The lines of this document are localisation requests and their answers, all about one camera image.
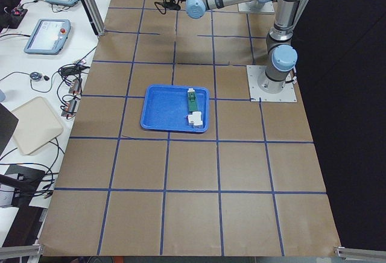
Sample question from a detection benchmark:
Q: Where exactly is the white circuit breaker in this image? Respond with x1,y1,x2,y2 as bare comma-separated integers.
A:
186,111,203,128

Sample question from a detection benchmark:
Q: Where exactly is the blue plastic tray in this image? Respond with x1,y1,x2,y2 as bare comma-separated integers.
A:
141,84,210,133

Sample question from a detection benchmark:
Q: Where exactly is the beige plastic tray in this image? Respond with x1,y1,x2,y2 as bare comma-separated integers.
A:
11,97,63,155

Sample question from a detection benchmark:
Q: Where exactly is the near teach pendant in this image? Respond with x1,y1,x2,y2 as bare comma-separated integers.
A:
24,19,71,55

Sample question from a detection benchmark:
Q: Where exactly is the black monitor stand base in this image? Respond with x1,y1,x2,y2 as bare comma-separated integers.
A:
1,164,45,195

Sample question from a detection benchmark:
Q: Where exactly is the green white switch part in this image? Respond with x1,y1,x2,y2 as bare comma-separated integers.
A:
187,88,198,113

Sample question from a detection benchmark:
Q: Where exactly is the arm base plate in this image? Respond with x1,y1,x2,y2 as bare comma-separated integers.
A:
238,1,275,15
247,65,297,103

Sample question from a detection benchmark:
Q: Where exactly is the aluminium frame post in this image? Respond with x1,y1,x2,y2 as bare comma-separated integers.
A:
80,0,105,36

